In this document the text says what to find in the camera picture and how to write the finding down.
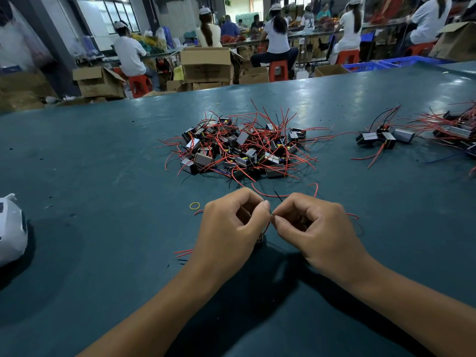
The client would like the person's right hand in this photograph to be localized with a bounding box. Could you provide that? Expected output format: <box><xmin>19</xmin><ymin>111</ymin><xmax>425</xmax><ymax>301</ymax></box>
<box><xmin>271</xmin><ymin>192</ymin><xmax>374</xmax><ymax>286</ymax></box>

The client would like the person's left hand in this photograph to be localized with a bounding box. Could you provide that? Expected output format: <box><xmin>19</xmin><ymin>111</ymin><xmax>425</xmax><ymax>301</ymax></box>
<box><xmin>187</xmin><ymin>188</ymin><xmax>272</xmax><ymax>286</ymax></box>

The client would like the central pile of wired modules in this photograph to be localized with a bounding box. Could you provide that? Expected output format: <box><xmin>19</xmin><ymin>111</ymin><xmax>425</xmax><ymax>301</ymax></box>
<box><xmin>159</xmin><ymin>102</ymin><xmax>336</xmax><ymax>201</ymax></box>

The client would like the person's right forearm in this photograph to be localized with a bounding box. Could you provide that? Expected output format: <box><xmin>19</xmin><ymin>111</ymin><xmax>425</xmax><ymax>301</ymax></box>
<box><xmin>350</xmin><ymin>258</ymin><xmax>476</xmax><ymax>357</ymax></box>

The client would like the person's left forearm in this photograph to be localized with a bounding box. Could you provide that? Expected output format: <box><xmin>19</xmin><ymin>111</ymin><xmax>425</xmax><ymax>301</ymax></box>
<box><xmin>78</xmin><ymin>265</ymin><xmax>217</xmax><ymax>357</ymax></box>

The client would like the shallow cardboard box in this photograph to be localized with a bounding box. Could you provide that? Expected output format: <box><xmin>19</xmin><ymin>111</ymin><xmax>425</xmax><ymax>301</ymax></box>
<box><xmin>313</xmin><ymin>63</ymin><xmax>351</xmax><ymax>77</ymax></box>

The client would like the low cardboard box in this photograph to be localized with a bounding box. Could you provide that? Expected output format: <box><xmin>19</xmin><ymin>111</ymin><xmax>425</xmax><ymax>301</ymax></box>
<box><xmin>238</xmin><ymin>65</ymin><xmax>270</xmax><ymax>85</ymax></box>

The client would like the red plastic stool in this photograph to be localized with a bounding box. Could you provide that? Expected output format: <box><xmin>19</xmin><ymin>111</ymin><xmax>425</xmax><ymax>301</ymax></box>
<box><xmin>409</xmin><ymin>42</ymin><xmax>437</xmax><ymax>57</ymax></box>
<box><xmin>268</xmin><ymin>60</ymin><xmax>290</xmax><ymax>82</ymax></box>
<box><xmin>128</xmin><ymin>75</ymin><xmax>152</xmax><ymax>99</ymax></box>
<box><xmin>335</xmin><ymin>49</ymin><xmax>361</xmax><ymax>65</ymax></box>

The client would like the blue plastic crate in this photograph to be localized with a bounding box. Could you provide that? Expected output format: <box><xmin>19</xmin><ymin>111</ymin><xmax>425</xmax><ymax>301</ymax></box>
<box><xmin>342</xmin><ymin>62</ymin><xmax>391</xmax><ymax>73</ymax></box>
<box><xmin>378</xmin><ymin>56</ymin><xmax>451</xmax><ymax>67</ymax></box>

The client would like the large closed cardboard box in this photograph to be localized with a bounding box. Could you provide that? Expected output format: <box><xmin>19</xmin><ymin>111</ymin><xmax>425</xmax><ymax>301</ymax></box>
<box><xmin>180</xmin><ymin>47</ymin><xmax>234</xmax><ymax>83</ymax></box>

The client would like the open cardboard box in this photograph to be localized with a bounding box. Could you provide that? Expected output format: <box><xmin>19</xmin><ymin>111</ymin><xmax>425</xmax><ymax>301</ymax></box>
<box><xmin>72</xmin><ymin>66</ymin><xmax>126</xmax><ymax>99</ymax></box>

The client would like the white plastic shell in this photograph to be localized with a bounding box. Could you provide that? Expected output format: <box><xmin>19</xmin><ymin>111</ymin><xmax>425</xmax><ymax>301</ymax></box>
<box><xmin>0</xmin><ymin>193</ymin><xmax>29</xmax><ymax>268</ymax></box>

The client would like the tilted cardboard box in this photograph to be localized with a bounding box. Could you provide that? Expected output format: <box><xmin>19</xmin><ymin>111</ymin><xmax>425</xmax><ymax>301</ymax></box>
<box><xmin>429</xmin><ymin>21</ymin><xmax>476</xmax><ymax>62</ymax></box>

